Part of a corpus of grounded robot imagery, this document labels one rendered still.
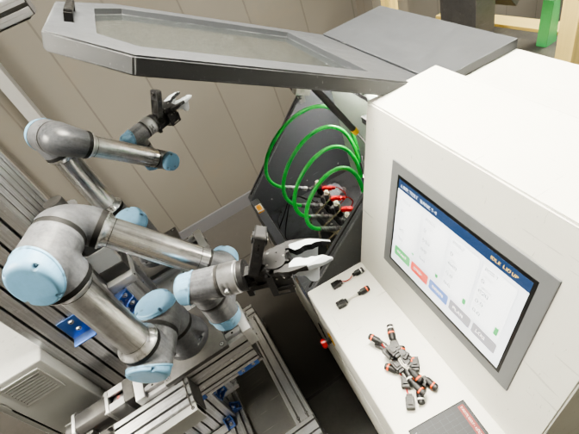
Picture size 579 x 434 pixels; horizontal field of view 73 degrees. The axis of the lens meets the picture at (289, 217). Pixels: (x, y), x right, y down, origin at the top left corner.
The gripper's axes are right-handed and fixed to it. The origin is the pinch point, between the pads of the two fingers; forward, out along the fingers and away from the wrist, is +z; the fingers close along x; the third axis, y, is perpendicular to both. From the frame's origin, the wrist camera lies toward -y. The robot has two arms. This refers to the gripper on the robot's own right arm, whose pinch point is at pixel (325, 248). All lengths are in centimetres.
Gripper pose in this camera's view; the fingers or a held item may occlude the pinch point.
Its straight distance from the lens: 83.4
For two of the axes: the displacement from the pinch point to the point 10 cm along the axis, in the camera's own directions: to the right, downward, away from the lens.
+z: 9.5, -2.4, -1.8
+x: 0.0, 5.8, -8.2
